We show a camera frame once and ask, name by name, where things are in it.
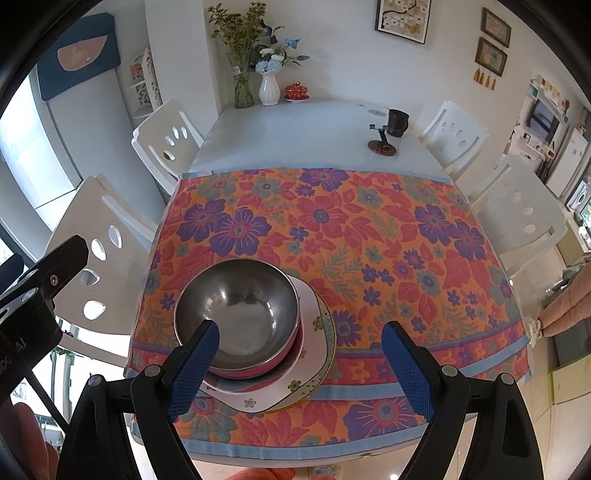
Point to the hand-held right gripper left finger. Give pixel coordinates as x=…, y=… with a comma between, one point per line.
x=194, y=369

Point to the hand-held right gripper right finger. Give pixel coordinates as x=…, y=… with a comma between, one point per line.
x=408, y=369

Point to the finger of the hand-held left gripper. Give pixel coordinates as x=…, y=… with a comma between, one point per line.
x=62, y=263
x=10, y=274

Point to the pink bowl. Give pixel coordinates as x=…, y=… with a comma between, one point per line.
x=258, y=372

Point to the white square floral plate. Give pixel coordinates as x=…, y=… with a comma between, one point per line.
x=258, y=401

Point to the blue steel bowl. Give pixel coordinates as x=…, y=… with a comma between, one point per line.
x=258, y=300

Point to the white square floral bowl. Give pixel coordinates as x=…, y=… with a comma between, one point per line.
x=308, y=304

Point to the person's left hand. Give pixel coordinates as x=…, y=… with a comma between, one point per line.
x=32, y=438

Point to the white cutout chair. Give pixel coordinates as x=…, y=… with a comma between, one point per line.
x=455, y=134
x=521, y=212
x=92, y=217
x=168, y=138

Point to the round gold-rimmed plate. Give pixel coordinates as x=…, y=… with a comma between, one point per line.
x=330, y=364

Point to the floral orange tablecloth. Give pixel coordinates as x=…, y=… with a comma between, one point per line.
x=369, y=240

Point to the peach cloth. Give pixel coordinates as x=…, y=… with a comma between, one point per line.
x=570, y=304

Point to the black cup on stand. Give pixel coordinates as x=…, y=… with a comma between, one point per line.
x=392, y=127

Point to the glass vase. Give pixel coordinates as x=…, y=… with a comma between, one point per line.
x=243, y=87

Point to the white cabinet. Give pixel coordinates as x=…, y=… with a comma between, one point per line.
x=570, y=161

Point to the white ceramic vase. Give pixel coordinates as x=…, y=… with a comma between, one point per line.
x=268, y=90

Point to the television screen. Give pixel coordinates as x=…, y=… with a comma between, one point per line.
x=544, y=120

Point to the red lidded teacup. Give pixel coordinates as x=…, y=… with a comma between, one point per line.
x=297, y=91

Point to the dried green flower bouquet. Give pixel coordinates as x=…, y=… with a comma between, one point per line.
x=238, y=27

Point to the blue flower bouquet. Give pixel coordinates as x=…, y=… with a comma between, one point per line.
x=277, y=57

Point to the yellow hanging tassels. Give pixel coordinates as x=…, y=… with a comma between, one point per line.
x=485, y=79

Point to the small framed picture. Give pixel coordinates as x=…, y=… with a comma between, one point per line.
x=496, y=26
x=491, y=55

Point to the large framed picture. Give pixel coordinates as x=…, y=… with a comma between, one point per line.
x=404, y=18

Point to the blue wall hanging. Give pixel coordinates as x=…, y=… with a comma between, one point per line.
x=78, y=55

